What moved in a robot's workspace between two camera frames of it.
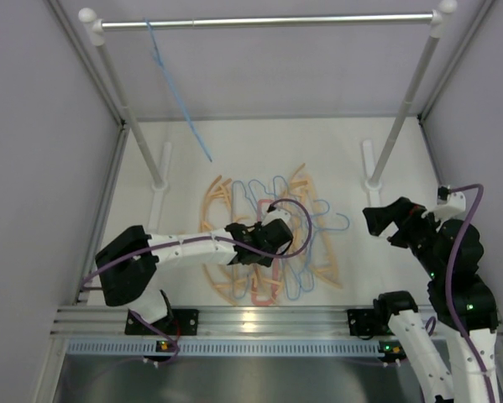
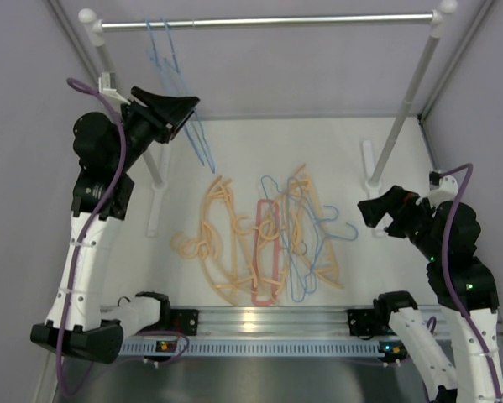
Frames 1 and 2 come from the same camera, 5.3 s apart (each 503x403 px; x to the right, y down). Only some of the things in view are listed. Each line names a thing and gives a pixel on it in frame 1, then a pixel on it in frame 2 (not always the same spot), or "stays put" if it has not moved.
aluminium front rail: (106, 322) stays put
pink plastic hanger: (254, 302) stays put
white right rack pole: (438, 17) stays put
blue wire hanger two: (277, 196) to (175, 67)
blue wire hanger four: (302, 255) to (297, 226)
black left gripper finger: (274, 234) to (173, 110)
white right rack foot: (372, 184) stays put
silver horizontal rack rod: (274, 22) stays put
